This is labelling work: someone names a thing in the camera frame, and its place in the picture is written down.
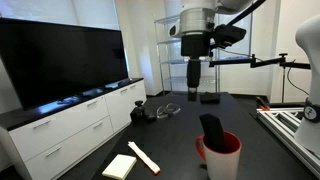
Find black pouch on table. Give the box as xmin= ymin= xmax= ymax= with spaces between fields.
xmin=200 ymin=92 xmax=221 ymax=104

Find yellow sticky note pad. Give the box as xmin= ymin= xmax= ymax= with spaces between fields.
xmin=102 ymin=154 xmax=137 ymax=180

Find red and white mug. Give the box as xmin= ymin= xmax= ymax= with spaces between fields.
xmin=195 ymin=131 xmax=242 ymax=180

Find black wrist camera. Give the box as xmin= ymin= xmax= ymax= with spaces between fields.
xmin=210 ymin=24 xmax=246 ymax=49

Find clear safety glasses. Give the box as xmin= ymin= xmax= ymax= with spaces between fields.
xmin=156 ymin=103 xmax=181 ymax=119

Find aluminium extrusion frame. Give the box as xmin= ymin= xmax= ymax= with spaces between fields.
xmin=256 ymin=107 xmax=320 ymax=179

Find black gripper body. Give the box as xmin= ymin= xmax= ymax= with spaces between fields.
xmin=181 ymin=33 xmax=210 ymax=58

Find white drawer cabinet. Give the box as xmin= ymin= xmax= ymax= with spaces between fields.
xmin=0 ymin=78 xmax=146 ymax=180

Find white marker with red cap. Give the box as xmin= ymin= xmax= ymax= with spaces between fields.
xmin=128 ymin=141 xmax=161 ymax=175

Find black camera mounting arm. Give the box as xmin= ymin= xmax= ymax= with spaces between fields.
xmin=209 ymin=53 xmax=311 ymax=70

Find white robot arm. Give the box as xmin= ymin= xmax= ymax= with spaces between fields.
xmin=169 ymin=0 xmax=320 ymax=154

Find metal wire shelf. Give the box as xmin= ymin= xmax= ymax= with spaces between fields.
xmin=157 ymin=15 xmax=252 ymax=94

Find black eraser in mug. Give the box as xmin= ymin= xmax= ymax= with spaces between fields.
xmin=199 ymin=114 xmax=226 ymax=152

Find large black television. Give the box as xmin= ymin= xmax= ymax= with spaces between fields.
xmin=0 ymin=18 xmax=128 ymax=109

